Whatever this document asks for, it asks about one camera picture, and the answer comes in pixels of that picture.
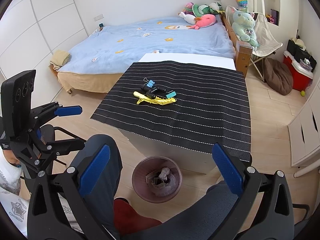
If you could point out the brown bean bag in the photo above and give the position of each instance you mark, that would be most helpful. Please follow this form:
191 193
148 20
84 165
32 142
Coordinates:
278 76

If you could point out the black hair clip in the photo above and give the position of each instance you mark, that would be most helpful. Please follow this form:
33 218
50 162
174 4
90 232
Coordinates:
153 92

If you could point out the wooden bed footboard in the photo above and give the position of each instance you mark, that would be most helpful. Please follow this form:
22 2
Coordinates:
243 51

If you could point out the white seal plush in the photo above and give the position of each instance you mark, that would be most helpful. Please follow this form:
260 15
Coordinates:
189 18

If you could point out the beige folded cloth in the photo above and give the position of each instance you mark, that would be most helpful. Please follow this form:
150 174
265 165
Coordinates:
59 59

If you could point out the black storage bag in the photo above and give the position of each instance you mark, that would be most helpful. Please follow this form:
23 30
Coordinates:
300 54

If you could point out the black striped table mat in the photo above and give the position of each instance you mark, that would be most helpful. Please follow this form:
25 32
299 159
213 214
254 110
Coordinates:
211 107

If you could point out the bed with blue blanket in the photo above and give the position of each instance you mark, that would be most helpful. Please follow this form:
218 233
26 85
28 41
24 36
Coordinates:
98 62

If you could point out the pink trash bin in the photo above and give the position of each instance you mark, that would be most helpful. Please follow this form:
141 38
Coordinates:
150 194

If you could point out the person's left hand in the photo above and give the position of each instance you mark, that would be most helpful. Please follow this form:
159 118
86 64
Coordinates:
11 158

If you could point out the teal binder clip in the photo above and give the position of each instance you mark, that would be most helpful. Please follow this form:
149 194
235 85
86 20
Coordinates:
170 94

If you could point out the pink whale plush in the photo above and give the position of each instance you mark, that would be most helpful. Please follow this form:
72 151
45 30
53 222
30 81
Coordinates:
203 21

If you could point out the teal unicorn plush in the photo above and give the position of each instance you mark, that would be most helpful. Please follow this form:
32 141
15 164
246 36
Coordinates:
243 26

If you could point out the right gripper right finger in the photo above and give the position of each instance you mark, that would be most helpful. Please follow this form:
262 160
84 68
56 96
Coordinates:
274 218

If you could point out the blue binder clip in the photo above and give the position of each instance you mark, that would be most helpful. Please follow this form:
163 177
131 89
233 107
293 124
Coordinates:
148 83

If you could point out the red white cooler box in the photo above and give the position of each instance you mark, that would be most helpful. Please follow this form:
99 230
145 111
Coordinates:
301 77

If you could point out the white drawer cabinet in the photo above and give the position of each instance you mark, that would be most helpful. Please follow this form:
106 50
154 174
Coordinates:
304 132

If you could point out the person's legs dark trousers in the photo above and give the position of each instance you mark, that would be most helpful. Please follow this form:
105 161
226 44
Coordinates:
130 218

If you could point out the white folding chair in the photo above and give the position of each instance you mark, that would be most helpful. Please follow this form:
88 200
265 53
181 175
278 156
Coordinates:
268 45

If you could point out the white cardboard box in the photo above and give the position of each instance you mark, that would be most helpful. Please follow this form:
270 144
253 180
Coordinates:
153 180

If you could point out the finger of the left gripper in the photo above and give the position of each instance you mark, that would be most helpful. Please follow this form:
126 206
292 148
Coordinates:
68 111
65 146

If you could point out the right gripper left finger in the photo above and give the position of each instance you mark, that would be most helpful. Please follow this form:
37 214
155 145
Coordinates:
46 217

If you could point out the green striped plush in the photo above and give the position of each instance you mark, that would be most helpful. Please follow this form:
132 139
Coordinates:
213 8

